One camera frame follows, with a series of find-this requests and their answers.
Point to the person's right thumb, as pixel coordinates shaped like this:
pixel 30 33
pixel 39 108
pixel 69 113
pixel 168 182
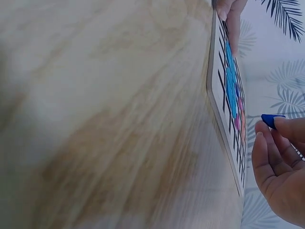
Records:
pixel 289 130

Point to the person's left hand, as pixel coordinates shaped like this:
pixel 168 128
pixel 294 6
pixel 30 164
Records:
pixel 234 14

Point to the group of light blue pieces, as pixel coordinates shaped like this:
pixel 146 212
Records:
pixel 230 76

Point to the pink puzzle piece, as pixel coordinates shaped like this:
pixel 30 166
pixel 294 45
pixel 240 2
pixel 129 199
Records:
pixel 237 122

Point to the person's right fingers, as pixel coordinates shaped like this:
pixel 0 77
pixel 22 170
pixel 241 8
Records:
pixel 263 162

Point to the person's left fingers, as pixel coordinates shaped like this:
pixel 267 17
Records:
pixel 233 28

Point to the dark blue puzzle piece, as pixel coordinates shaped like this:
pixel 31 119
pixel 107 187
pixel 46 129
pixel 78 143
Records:
pixel 268 120

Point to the white board with black grid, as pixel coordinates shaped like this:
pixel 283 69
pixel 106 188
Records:
pixel 215 78

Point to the person's right hand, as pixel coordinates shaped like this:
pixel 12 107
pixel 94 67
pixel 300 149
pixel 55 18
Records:
pixel 283 186

